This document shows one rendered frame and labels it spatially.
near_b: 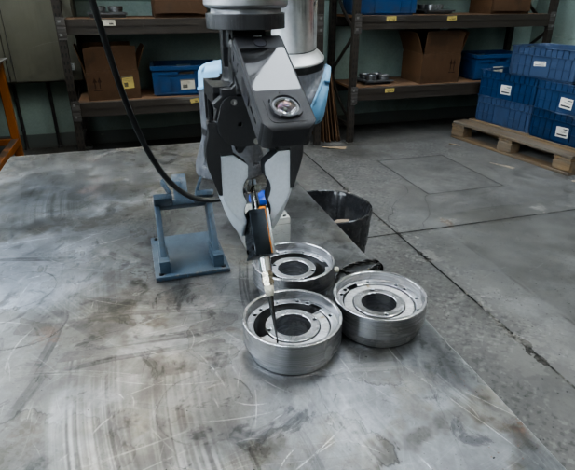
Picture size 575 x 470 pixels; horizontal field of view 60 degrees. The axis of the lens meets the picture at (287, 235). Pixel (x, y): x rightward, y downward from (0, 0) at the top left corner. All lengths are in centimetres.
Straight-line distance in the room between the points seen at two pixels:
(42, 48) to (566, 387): 386
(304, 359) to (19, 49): 398
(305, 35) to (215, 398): 68
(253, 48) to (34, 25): 387
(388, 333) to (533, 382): 137
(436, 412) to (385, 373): 6
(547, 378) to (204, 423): 156
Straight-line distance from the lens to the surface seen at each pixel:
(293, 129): 39
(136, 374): 54
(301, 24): 97
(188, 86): 406
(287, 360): 50
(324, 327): 54
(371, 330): 54
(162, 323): 61
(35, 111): 462
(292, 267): 67
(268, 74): 43
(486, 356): 194
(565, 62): 428
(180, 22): 391
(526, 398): 182
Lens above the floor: 114
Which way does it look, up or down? 26 degrees down
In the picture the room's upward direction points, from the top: straight up
